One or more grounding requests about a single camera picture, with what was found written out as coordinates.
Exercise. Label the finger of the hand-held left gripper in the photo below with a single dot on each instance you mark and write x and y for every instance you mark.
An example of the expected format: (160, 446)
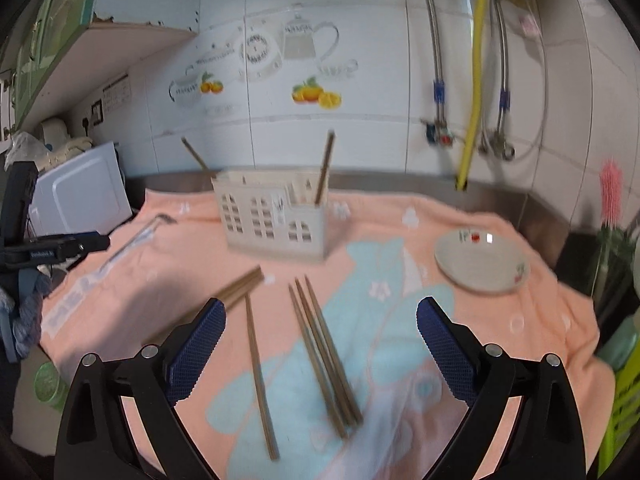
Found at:
(75, 246)

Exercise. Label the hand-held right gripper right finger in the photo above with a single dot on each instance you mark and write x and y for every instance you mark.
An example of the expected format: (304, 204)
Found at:
(445, 355)

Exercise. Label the clear plastic bag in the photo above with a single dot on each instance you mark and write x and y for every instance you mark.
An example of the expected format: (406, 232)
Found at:
(25, 150)

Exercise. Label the green plastic basket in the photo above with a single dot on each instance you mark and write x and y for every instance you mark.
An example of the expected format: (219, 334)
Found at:
(625, 410)

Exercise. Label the green plastic cup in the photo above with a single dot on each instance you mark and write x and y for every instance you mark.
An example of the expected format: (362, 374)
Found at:
(50, 385)

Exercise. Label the white wall label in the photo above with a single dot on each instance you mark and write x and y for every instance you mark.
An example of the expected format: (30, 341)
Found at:
(117, 92)

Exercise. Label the water valve with red knob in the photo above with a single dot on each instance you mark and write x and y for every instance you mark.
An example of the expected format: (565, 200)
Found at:
(440, 135)

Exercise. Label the pale green bottle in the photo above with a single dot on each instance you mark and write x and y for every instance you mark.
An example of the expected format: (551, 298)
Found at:
(620, 345)

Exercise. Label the black utensil bin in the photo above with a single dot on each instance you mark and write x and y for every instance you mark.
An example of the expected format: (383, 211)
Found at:
(580, 270)

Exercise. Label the white printed plate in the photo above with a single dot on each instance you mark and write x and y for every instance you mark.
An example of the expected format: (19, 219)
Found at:
(480, 260)

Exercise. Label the white container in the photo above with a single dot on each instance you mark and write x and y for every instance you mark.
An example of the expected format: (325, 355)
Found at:
(54, 132)

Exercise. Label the beige plastic utensil holder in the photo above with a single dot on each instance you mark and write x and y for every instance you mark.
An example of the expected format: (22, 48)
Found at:
(260, 220)

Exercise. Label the metal water valve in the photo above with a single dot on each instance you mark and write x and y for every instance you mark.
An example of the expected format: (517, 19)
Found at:
(500, 149)

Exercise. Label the white microwave oven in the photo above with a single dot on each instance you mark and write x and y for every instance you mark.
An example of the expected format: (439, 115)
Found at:
(80, 190)

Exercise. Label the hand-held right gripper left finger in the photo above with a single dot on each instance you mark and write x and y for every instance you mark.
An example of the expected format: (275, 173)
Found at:
(195, 355)

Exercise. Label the peach printed towel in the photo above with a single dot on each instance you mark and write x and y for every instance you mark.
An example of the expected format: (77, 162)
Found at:
(175, 280)

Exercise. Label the wall power socket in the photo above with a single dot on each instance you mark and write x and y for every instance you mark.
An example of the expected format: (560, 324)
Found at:
(94, 115)

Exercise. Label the green wall cabinet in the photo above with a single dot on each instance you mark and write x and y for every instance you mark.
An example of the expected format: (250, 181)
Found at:
(55, 10)

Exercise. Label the pink brush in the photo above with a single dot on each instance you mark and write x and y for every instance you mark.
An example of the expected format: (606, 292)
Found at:
(612, 195)

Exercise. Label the brown wooden chopstick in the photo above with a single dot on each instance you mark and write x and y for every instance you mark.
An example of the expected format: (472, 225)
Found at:
(246, 288)
(195, 155)
(317, 360)
(337, 360)
(242, 280)
(257, 370)
(325, 165)
(328, 360)

